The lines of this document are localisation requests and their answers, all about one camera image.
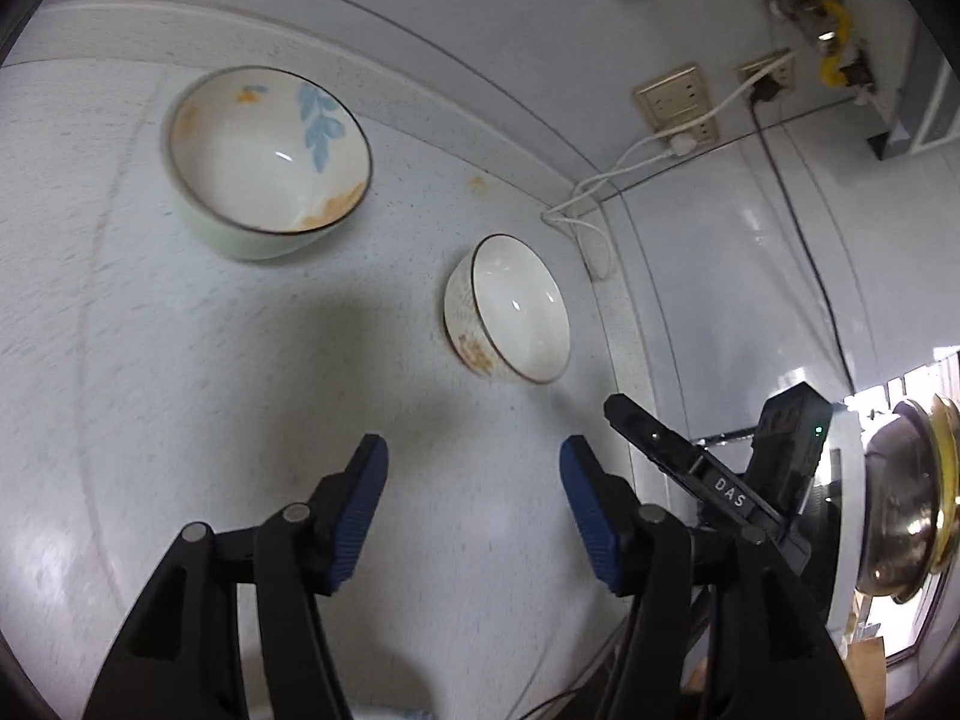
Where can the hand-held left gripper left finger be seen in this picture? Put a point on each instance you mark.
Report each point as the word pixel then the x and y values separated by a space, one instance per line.
pixel 360 510

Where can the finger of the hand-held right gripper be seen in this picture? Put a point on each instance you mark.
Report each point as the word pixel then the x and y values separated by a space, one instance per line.
pixel 652 435

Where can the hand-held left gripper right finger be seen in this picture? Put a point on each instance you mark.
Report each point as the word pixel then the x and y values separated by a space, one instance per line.
pixel 589 517

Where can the small white flower bowl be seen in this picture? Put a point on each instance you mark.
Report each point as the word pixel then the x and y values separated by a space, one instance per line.
pixel 517 307

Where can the pale green leaf bowl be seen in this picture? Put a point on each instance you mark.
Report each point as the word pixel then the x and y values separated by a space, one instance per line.
pixel 262 165

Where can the white microwave oven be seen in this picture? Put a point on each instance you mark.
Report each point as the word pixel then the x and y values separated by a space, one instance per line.
pixel 900 510

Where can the brass pipe valves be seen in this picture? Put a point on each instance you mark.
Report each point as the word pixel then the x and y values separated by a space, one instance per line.
pixel 821 22

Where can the white water heater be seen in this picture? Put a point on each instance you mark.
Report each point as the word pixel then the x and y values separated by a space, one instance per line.
pixel 915 37

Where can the beige wall socket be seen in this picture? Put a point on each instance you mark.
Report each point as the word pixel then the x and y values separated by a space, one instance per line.
pixel 671 97

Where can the wall socket with black plug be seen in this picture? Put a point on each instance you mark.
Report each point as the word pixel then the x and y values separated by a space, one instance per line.
pixel 765 75

